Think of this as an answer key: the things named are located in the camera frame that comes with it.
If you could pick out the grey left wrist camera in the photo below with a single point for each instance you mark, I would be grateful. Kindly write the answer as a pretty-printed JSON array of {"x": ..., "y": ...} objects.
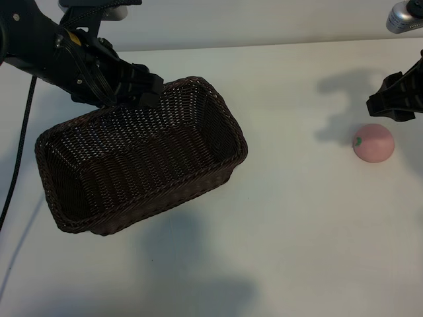
[{"x": 115, "y": 14}]

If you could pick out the dark brown woven basket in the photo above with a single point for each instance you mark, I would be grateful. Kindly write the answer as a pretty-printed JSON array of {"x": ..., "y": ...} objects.
[{"x": 142, "y": 158}]

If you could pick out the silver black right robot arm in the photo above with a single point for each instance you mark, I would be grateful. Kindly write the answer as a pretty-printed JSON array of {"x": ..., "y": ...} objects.
[{"x": 398, "y": 20}]

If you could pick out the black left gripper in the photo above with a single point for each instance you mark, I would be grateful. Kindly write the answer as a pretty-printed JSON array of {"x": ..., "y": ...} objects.
[{"x": 92, "y": 62}]

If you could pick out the pink peach with green leaf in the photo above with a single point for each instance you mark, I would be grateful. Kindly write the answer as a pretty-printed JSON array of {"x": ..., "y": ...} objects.
[{"x": 376, "y": 145}]

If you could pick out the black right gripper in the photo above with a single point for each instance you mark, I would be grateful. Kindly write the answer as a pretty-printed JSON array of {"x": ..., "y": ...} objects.
[{"x": 419, "y": 64}]

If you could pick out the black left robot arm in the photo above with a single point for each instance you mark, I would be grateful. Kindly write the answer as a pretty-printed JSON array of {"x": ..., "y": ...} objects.
[{"x": 23, "y": 36}]

